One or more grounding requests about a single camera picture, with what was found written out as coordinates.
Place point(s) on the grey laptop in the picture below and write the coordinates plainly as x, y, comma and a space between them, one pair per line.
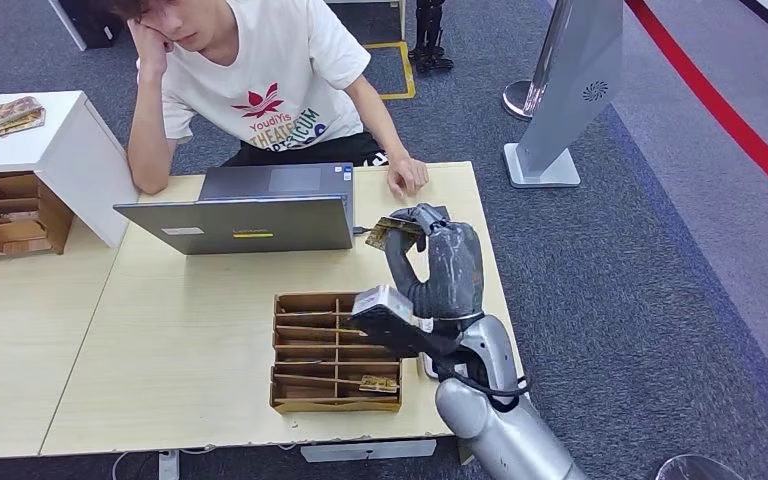
258, 225

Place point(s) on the person's left hand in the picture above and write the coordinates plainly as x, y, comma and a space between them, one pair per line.
407, 175

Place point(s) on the gold room key card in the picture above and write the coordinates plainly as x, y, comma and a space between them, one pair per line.
378, 383

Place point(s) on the gold hotel ID card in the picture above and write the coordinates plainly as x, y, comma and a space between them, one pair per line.
384, 233

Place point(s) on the person's right hand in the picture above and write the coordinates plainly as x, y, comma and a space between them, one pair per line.
149, 46

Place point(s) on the wooden desk leg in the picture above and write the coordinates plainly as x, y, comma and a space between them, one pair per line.
465, 454

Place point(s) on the person's left forearm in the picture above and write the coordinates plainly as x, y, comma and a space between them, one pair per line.
377, 119

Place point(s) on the wooden card organizer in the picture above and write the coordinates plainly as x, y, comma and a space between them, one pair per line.
304, 371

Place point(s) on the card in pigeonhole rack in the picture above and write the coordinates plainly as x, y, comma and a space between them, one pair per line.
20, 216

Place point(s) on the red floor tape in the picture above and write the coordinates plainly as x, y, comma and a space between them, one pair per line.
722, 112

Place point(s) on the black box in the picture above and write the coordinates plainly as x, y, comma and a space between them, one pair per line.
92, 23

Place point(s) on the wooden pigeonhole rack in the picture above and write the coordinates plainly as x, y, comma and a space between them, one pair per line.
20, 232

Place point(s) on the grey kiosk stand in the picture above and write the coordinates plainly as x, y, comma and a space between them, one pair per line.
576, 79

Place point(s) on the chrome stanchion base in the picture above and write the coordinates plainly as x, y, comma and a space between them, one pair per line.
516, 99

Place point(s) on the pale thin key card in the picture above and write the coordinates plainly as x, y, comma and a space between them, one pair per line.
301, 362
304, 312

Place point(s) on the white table frame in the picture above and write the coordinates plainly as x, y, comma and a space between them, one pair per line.
402, 20

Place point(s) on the white cabinet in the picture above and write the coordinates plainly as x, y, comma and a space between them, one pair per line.
79, 152

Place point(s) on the white under-desk bracket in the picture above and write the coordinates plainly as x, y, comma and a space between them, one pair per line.
364, 451

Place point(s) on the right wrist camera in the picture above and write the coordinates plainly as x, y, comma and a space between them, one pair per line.
384, 308

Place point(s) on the person's right forearm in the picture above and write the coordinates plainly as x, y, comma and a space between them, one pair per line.
145, 132

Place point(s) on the white frame leg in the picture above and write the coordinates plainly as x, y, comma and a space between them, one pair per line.
69, 26

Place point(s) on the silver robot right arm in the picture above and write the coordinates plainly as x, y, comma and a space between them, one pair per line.
503, 430

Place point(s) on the yellow floor tape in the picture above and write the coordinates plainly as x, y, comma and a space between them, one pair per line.
409, 73

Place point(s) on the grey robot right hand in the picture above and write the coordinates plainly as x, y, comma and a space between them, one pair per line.
453, 272

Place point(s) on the person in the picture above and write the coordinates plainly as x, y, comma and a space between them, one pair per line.
271, 60

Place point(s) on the black robot legs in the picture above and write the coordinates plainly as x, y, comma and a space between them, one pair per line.
430, 40

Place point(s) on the clear glass dome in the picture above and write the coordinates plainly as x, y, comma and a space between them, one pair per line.
695, 469

